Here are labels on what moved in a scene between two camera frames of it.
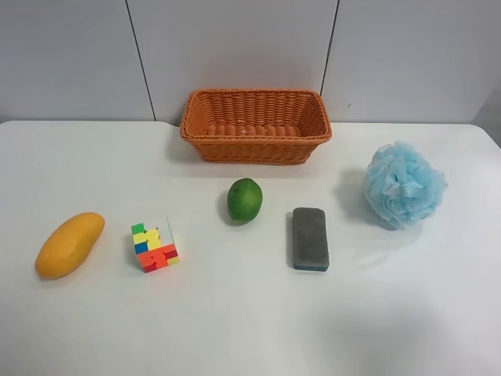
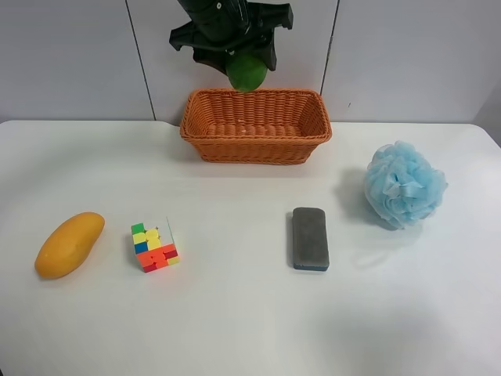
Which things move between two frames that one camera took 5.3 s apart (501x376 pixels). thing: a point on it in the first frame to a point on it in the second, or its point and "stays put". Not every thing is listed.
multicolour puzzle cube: (148, 248) stays put
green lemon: (244, 200) to (245, 72)
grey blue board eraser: (309, 240) stays put
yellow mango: (66, 249) stays put
